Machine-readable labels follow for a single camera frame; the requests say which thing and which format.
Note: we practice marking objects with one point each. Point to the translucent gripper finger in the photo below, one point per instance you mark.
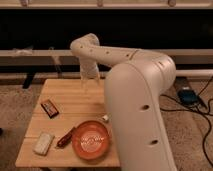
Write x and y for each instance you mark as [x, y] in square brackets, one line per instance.
[97, 80]
[84, 83]

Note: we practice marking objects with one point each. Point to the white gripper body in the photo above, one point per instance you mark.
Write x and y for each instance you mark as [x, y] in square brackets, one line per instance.
[88, 69]

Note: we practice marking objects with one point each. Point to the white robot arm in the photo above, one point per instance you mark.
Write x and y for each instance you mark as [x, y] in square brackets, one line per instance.
[132, 88]

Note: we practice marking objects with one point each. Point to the brown snack packet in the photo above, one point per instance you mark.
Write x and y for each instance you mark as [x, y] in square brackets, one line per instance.
[49, 108]

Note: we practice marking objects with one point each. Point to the wooden table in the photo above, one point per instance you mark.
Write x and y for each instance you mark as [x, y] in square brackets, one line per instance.
[75, 105]

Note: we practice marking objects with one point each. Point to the orange bowl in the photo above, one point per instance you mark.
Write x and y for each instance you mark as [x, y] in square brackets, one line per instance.
[90, 140]

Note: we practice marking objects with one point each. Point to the white sponge block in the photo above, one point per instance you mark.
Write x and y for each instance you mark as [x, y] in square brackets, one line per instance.
[43, 143]

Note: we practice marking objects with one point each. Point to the blue device on floor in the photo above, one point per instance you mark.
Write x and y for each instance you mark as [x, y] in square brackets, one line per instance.
[187, 97]

